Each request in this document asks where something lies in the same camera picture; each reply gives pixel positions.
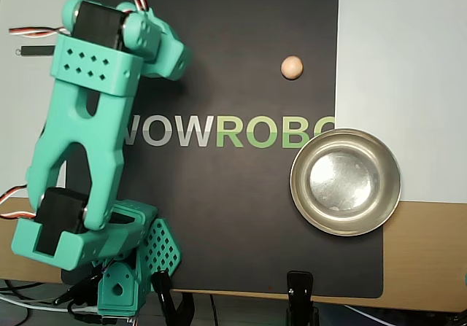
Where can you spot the wooden ball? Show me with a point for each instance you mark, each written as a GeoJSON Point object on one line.
{"type": "Point", "coordinates": [292, 67]}

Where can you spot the teal robot base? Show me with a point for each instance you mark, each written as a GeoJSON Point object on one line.
{"type": "Point", "coordinates": [164, 245]}

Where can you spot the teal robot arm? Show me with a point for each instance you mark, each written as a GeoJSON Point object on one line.
{"type": "Point", "coordinates": [87, 122]}

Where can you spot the metal bowl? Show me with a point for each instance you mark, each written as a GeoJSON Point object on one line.
{"type": "Point", "coordinates": [344, 182]}

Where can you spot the black usb stick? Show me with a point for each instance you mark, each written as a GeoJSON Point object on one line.
{"type": "Point", "coordinates": [36, 50]}

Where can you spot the black printed mat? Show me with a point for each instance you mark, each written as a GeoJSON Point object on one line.
{"type": "Point", "coordinates": [237, 213]}

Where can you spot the black table clamp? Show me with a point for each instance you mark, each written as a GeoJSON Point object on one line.
{"type": "Point", "coordinates": [82, 286]}
{"type": "Point", "coordinates": [162, 286]}

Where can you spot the white paper sheet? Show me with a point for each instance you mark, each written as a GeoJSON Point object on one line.
{"type": "Point", "coordinates": [401, 85]}

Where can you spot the right black clamp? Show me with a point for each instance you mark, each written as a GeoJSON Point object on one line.
{"type": "Point", "coordinates": [299, 286]}

